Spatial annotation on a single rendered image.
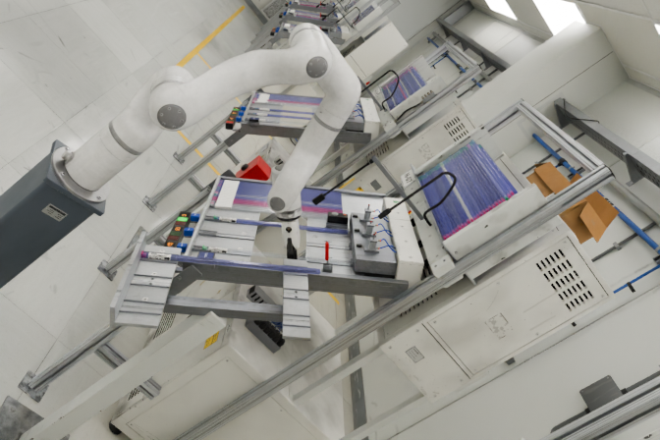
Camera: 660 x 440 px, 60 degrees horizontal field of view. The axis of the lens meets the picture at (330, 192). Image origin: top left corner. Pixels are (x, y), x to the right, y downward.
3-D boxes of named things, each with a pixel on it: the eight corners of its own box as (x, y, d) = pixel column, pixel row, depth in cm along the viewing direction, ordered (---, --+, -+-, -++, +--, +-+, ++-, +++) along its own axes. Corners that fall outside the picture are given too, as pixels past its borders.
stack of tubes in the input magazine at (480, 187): (442, 239, 179) (517, 190, 173) (416, 177, 226) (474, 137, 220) (464, 266, 184) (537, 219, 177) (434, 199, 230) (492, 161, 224)
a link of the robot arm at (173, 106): (163, 115, 162) (159, 144, 149) (142, 78, 155) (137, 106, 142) (330, 57, 161) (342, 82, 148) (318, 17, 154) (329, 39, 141)
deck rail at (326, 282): (182, 278, 179) (182, 261, 177) (183, 274, 181) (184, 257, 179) (406, 300, 184) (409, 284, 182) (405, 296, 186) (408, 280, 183)
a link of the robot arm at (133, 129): (105, 134, 150) (172, 79, 145) (114, 102, 165) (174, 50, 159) (141, 162, 157) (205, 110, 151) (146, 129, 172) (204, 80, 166)
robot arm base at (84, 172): (45, 177, 150) (94, 136, 145) (55, 137, 164) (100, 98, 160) (105, 214, 162) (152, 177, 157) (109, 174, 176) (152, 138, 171)
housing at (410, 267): (392, 298, 186) (399, 260, 180) (377, 228, 231) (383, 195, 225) (415, 300, 187) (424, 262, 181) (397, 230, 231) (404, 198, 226)
